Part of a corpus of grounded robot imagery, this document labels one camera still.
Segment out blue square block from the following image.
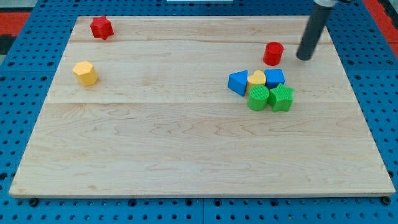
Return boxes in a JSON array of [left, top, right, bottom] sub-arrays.
[[264, 68, 285, 89]]

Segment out blue triangle block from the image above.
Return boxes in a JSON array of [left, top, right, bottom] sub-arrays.
[[228, 70, 248, 96]]

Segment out red cylinder block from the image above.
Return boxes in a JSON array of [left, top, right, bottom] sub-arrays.
[[262, 42, 284, 66]]

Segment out yellow hexagon block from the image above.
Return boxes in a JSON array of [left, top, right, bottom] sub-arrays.
[[72, 61, 98, 86]]

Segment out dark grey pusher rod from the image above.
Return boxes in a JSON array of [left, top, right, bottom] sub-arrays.
[[296, 3, 333, 61]]

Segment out green cylinder block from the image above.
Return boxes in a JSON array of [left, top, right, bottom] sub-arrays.
[[247, 85, 269, 111]]

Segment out yellow heart block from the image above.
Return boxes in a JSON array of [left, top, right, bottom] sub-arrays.
[[246, 70, 266, 94]]

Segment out red star block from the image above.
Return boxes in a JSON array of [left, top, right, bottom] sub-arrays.
[[90, 16, 114, 40]]

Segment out wooden board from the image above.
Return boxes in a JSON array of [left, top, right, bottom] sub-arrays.
[[9, 16, 395, 198]]

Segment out green star block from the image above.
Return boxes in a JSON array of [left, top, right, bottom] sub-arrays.
[[268, 83, 295, 112]]

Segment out silver rod mount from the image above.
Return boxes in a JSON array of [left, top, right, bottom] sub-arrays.
[[313, 0, 338, 6]]

